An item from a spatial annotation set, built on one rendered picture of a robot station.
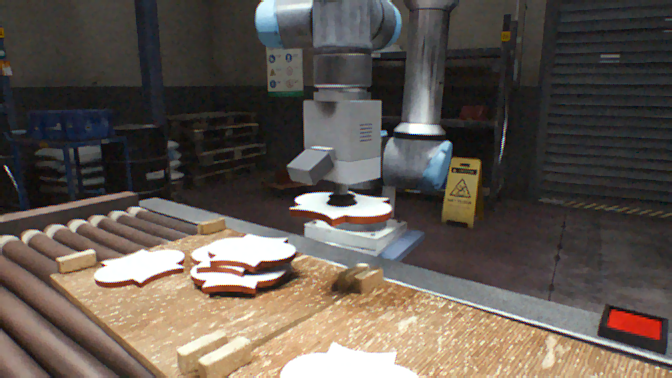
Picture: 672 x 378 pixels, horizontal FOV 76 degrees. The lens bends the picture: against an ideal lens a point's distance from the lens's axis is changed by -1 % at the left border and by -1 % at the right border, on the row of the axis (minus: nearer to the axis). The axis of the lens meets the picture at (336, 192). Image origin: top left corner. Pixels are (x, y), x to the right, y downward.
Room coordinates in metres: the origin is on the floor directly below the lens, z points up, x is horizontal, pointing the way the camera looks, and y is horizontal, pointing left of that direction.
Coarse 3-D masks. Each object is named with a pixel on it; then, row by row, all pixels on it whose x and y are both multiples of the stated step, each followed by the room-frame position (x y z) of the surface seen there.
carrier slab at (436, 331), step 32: (384, 288) 0.62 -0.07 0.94; (320, 320) 0.53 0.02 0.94; (352, 320) 0.53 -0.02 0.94; (384, 320) 0.53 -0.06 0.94; (416, 320) 0.53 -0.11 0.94; (448, 320) 0.53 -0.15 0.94; (480, 320) 0.53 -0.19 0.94; (256, 352) 0.46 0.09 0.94; (288, 352) 0.46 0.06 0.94; (320, 352) 0.46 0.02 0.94; (384, 352) 0.46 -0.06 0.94; (416, 352) 0.46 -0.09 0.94; (448, 352) 0.45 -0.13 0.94; (480, 352) 0.45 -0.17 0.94; (512, 352) 0.45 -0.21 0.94; (544, 352) 0.45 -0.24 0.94; (576, 352) 0.45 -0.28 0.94; (608, 352) 0.45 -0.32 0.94
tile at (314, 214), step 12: (324, 192) 0.65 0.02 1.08; (300, 204) 0.59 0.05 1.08; (312, 204) 0.58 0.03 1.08; (324, 204) 0.58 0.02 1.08; (360, 204) 0.58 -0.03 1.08; (372, 204) 0.58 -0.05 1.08; (384, 204) 0.58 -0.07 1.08; (312, 216) 0.56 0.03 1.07; (324, 216) 0.54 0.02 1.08; (336, 216) 0.53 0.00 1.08; (348, 216) 0.54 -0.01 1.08; (360, 216) 0.53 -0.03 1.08; (372, 216) 0.53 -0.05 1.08; (384, 216) 0.54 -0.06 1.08
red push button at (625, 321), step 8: (616, 312) 0.56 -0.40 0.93; (608, 320) 0.54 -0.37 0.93; (616, 320) 0.54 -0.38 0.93; (624, 320) 0.54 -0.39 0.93; (632, 320) 0.54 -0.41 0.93; (640, 320) 0.54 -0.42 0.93; (648, 320) 0.54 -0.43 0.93; (624, 328) 0.52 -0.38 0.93; (632, 328) 0.52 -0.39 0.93; (640, 328) 0.52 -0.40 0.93; (648, 328) 0.52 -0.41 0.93; (656, 328) 0.52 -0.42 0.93; (656, 336) 0.50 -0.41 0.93
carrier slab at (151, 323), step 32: (128, 256) 0.76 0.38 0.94; (64, 288) 0.62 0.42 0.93; (96, 288) 0.62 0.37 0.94; (128, 288) 0.62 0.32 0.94; (160, 288) 0.62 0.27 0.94; (192, 288) 0.62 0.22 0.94; (288, 288) 0.62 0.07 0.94; (320, 288) 0.62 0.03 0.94; (352, 288) 0.62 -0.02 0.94; (96, 320) 0.54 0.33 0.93; (128, 320) 0.53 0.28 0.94; (160, 320) 0.53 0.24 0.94; (192, 320) 0.53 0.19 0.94; (224, 320) 0.53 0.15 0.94; (256, 320) 0.53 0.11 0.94; (288, 320) 0.53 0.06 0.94; (160, 352) 0.45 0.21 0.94
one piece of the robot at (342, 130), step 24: (336, 96) 0.56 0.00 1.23; (360, 96) 0.56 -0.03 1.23; (312, 120) 0.59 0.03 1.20; (336, 120) 0.56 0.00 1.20; (360, 120) 0.56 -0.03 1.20; (312, 144) 0.59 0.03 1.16; (336, 144) 0.56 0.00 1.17; (360, 144) 0.56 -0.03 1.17; (288, 168) 0.54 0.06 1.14; (312, 168) 0.52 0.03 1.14; (336, 168) 0.56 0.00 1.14; (360, 168) 0.56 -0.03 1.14; (336, 192) 0.59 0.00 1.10
